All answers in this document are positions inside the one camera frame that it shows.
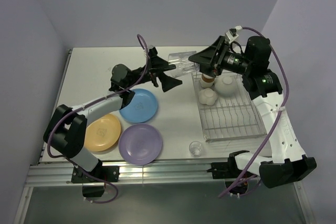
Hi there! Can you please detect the brown white ceramic cup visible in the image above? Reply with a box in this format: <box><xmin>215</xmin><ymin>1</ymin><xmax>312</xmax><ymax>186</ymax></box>
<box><xmin>200</xmin><ymin>74</ymin><xmax>215</xmax><ymax>88</ymax></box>

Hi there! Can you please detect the blue plastic plate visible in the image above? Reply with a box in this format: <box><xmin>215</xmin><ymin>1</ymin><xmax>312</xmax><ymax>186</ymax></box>
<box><xmin>119</xmin><ymin>89</ymin><xmax>158</xmax><ymax>123</ymax></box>

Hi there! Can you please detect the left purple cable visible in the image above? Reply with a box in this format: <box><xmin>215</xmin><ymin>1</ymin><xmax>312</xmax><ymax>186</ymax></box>
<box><xmin>46</xmin><ymin>34</ymin><xmax>153</xmax><ymax>159</ymax></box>

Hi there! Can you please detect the aluminium mounting rail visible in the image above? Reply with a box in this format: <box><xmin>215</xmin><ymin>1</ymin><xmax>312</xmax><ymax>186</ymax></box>
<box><xmin>25</xmin><ymin>157</ymin><xmax>301</xmax><ymax>188</ymax></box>

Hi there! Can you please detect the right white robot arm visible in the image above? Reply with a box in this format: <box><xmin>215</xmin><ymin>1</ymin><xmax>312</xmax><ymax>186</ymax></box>
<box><xmin>188</xmin><ymin>36</ymin><xmax>317</xmax><ymax>188</ymax></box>

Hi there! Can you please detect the flower patterned small dish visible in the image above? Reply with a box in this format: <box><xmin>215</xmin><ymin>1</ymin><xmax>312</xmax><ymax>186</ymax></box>
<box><xmin>198</xmin><ymin>88</ymin><xmax>218</xmax><ymax>106</ymax></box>

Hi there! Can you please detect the purple cable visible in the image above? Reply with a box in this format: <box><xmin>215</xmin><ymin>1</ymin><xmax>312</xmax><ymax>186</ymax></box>
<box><xmin>46</xmin><ymin>34</ymin><xmax>153</xmax><ymax>159</ymax></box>
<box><xmin>218</xmin><ymin>26</ymin><xmax>291</xmax><ymax>198</ymax></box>

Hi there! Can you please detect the metal wire dish rack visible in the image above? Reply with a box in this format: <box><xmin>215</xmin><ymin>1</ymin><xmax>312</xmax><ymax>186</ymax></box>
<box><xmin>197</xmin><ymin>72</ymin><xmax>267</xmax><ymax>142</ymax></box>

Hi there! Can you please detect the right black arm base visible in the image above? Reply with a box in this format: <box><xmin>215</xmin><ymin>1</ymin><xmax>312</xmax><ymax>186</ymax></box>
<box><xmin>207</xmin><ymin>162</ymin><xmax>248</xmax><ymax>195</ymax></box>

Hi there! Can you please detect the small clear glass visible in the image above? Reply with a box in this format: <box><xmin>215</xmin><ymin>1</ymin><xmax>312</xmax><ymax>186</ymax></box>
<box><xmin>189</xmin><ymin>141</ymin><xmax>203</xmax><ymax>157</ymax></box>

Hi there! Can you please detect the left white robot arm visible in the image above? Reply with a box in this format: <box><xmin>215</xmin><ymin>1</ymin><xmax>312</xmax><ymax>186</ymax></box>
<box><xmin>43</xmin><ymin>47</ymin><xmax>182</xmax><ymax>182</ymax></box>

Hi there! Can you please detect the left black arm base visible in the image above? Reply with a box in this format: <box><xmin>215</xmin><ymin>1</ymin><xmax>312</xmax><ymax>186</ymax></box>
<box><xmin>71</xmin><ymin>166</ymin><xmax>120</xmax><ymax>204</ymax></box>

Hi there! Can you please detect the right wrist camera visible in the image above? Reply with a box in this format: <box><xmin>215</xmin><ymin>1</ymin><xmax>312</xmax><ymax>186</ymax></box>
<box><xmin>224</xmin><ymin>25</ymin><xmax>243</xmax><ymax>44</ymax></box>

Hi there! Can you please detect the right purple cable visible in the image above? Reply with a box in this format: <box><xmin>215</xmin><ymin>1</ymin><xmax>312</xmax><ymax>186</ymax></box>
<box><xmin>218</xmin><ymin>26</ymin><xmax>291</xmax><ymax>198</ymax></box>

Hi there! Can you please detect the white ceramic bowl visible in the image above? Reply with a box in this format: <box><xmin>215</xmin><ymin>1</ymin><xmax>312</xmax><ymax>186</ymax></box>
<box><xmin>214</xmin><ymin>76</ymin><xmax>236</xmax><ymax>97</ymax></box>

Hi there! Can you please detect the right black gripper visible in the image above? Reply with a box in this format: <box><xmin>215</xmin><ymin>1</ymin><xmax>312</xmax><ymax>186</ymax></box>
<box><xmin>189</xmin><ymin>35</ymin><xmax>253</xmax><ymax>78</ymax></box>

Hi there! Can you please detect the purple plastic plate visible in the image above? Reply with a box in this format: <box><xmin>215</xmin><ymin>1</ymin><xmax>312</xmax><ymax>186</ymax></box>
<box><xmin>118</xmin><ymin>123</ymin><xmax>163</xmax><ymax>166</ymax></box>

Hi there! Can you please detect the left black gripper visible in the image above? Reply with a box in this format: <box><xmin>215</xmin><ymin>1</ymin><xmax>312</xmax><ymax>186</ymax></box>
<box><xmin>125</xmin><ymin>49</ymin><xmax>181</xmax><ymax>92</ymax></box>

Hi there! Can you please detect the orange plastic plate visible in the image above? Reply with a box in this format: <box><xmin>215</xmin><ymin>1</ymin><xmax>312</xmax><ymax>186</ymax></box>
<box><xmin>84</xmin><ymin>114</ymin><xmax>121</xmax><ymax>152</ymax></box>

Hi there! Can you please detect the large clear glass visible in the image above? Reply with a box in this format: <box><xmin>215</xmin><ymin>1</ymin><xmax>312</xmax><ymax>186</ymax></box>
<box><xmin>168</xmin><ymin>51</ymin><xmax>200</xmax><ymax>78</ymax></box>

